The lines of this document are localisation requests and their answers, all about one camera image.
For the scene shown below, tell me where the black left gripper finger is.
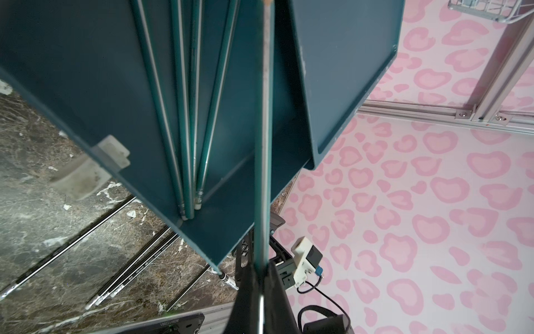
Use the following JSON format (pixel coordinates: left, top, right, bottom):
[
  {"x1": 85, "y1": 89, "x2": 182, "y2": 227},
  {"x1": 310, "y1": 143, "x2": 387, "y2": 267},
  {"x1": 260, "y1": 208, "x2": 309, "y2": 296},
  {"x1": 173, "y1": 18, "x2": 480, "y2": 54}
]
[{"x1": 224, "y1": 263, "x2": 300, "y2": 334}]

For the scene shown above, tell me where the teal drawer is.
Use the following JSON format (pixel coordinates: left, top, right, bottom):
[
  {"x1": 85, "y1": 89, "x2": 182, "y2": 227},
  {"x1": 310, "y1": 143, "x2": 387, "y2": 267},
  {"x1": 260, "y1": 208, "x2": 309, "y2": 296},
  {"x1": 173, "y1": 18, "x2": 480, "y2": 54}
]
[{"x1": 0, "y1": 0, "x2": 314, "y2": 268}]

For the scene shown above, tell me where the teal drawer cabinet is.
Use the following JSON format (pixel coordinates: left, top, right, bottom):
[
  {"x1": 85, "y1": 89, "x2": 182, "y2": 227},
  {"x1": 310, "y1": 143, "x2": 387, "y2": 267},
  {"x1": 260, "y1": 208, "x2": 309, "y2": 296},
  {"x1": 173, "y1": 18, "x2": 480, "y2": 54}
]
[{"x1": 287, "y1": 0, "x2": 406, "y2": 170}]

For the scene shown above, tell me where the black marker pen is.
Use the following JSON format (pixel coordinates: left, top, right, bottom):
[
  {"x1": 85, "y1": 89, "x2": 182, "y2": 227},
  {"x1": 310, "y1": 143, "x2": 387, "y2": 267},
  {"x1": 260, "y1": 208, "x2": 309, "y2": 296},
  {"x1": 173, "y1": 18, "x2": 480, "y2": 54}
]
[{"x1": 218, "y1": 271, "x2": 239, "y2": 291}]

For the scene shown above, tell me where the black pencil group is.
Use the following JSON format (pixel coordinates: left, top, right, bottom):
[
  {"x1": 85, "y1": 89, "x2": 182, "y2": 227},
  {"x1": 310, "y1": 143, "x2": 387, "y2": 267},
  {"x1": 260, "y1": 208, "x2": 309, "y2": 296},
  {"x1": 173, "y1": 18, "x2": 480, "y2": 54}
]
[{"x1": 1, "y1": 198, "x2": 204, "y2": 320}]

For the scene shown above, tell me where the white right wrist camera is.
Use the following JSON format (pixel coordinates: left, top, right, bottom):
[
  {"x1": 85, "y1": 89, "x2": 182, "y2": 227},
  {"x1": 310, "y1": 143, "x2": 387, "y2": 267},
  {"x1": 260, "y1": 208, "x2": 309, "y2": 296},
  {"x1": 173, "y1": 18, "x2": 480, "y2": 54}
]
[{"x1": 291, "y1": 237, "x2": 323, "y2": 288}]

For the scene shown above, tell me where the white wire wall basket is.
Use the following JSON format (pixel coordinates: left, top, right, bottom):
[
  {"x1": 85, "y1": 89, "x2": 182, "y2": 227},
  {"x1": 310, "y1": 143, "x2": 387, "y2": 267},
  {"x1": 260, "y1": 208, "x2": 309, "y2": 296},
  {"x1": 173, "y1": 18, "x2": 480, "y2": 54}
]
[{"x1": 448, "y1": 0, "x2": 533, "y2": 24}]

